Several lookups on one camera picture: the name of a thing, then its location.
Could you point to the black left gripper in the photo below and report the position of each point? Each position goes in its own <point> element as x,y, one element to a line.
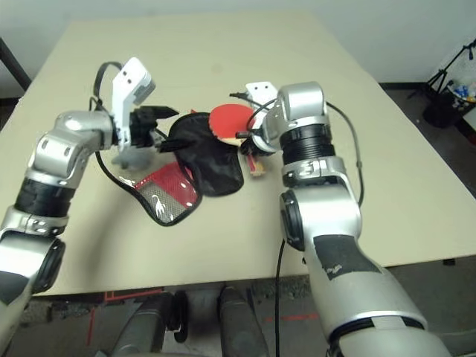
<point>143,130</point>

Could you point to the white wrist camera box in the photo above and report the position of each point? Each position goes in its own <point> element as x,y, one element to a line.
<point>262,91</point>
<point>128,89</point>

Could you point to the grey robot leg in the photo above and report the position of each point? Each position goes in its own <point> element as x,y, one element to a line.
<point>141,327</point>
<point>240,327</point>

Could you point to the red ping-pong paddle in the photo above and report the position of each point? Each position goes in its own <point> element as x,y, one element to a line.
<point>228,121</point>

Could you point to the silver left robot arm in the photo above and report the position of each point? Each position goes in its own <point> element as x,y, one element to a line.
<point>56,148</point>

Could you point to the black bin with clutter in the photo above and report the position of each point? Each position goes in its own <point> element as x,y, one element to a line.
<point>442,109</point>

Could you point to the grey right robot leg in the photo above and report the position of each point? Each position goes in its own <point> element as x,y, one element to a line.
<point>240,327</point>

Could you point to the grey left robot leg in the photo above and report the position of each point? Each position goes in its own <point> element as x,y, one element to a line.
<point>141,327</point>

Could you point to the white panel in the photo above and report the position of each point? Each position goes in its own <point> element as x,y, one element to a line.
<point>470,126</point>

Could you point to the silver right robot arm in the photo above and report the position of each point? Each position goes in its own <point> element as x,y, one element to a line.
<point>334,230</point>

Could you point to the red and black paddle case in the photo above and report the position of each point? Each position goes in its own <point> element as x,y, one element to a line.
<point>215,167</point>

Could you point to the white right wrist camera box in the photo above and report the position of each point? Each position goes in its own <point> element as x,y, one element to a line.
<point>262,91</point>

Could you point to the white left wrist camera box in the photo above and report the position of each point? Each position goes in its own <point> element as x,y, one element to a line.
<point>128,89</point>

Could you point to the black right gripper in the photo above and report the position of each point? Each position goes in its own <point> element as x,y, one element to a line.
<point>258,147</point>

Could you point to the black tripod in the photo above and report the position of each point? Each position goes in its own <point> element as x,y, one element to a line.
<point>440,76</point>

